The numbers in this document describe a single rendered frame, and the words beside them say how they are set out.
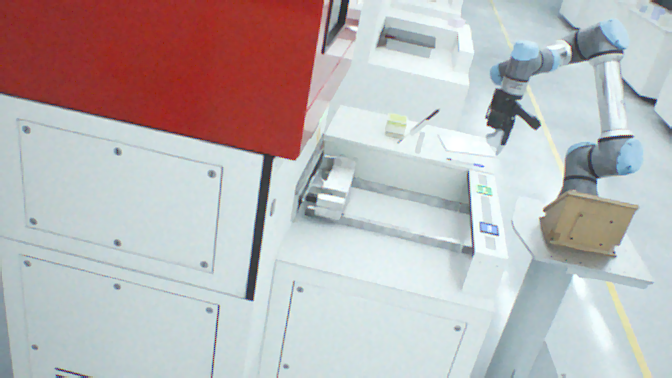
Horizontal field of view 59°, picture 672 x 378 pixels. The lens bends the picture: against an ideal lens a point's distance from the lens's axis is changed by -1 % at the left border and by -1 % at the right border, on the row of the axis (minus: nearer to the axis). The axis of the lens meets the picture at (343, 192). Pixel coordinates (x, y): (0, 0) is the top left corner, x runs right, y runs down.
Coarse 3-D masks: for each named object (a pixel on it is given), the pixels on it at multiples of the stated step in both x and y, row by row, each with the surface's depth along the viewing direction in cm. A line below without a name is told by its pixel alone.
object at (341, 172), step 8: (336, 168) 211; (344, 168) 212; (352, 168) 214; (336, 176) 206; (344, 176) 207; (352, 176) 208; (336, 184) 200; (344, 184) 201; (344, 200) 192; (320, 208) 185; (328, 208) 185; (328, 216) 186; (336, 216) 185
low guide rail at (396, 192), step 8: (328, 176) 214; (352, 184) 214; (360, 184) 213; (368, 184) 213; (376, 184) 213; (384, 192) 213; (392, 192) 213; (400, 192) 212; (408, 192) 212; (416, 192) 212; (416, 200) 213; (424, 200) 212; (432, 200) 212; (440, 200) 211; (448, 200) 212; (448, 208) 212; (456, 208) 211
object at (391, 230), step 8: (312, 208) 190; (312, 216) 191; (320, 216) 190; (344, 216) 189; (352, 216) 190; (344, 224) 190; (352, 224) 190; (360, 224) 189; (368, 224) 189; (376, 224) 188; (384, 224) 189; (384, 232) 189; (392, 232) 189; (400, 232) 188; (408, 232) 188; (416, 232) 188; (424, 232) 189; (416, 240) 189; (424, 240) 188; (432, 240) 188; (440, 240) 187; (448, 240) 187; (448, 248) 188; (456, 248) 188
